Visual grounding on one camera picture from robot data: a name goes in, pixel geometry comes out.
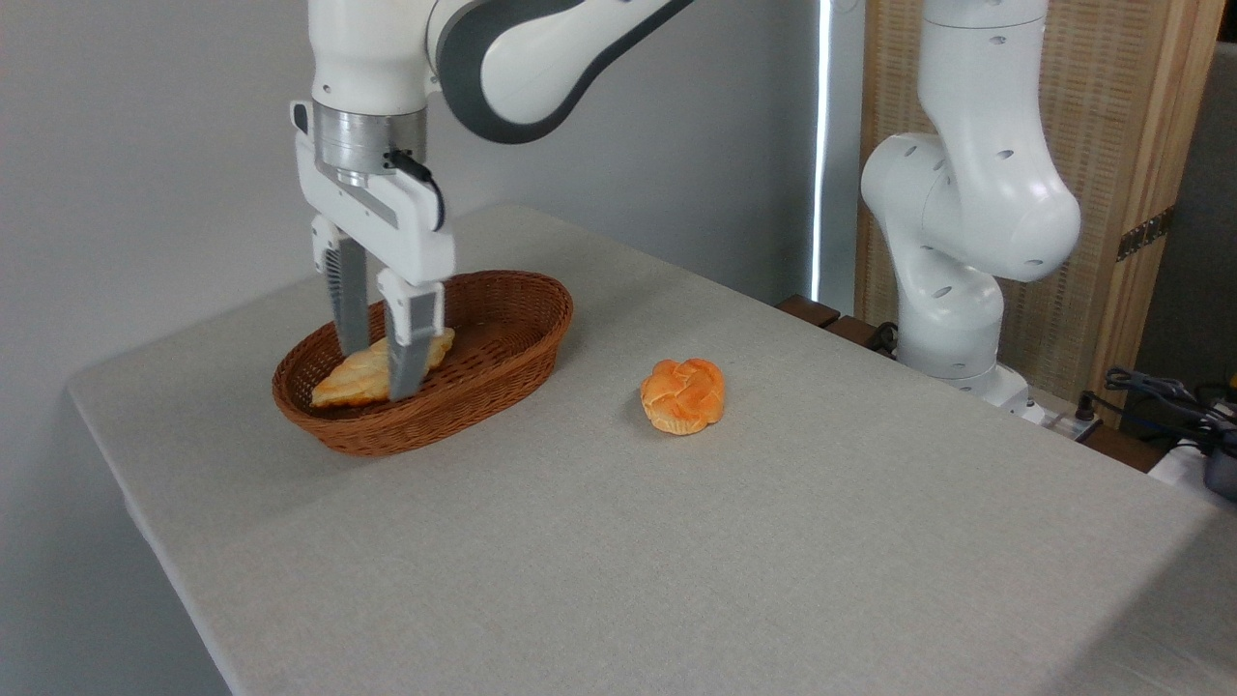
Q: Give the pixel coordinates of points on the wooden rattan folding screen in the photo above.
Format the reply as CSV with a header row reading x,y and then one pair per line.
x,y
1097,97

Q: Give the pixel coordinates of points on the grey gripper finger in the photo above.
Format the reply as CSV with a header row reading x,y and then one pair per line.
x,y
411,353
352,309

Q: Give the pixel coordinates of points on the grey tablecloth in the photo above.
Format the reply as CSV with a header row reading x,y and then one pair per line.
x,y
734,541

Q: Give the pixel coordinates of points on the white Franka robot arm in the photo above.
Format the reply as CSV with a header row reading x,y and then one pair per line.
x,y
971,193

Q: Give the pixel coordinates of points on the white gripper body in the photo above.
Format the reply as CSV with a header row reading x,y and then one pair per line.
x,y
411,232

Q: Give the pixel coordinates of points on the brass screen hinge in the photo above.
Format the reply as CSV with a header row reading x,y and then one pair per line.
x,y
1145,234

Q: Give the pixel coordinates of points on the round knotted bread roll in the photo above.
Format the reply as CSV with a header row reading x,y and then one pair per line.
x,y
682,394

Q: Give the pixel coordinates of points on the dark brown wooden bench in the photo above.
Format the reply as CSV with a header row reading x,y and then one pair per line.
x,y
831,319

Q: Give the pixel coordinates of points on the long braided bread loaf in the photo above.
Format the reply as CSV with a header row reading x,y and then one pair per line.
x,y
356,382

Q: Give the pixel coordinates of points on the brown oval wicker basket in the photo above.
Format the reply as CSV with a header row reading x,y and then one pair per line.
x,y
512,333

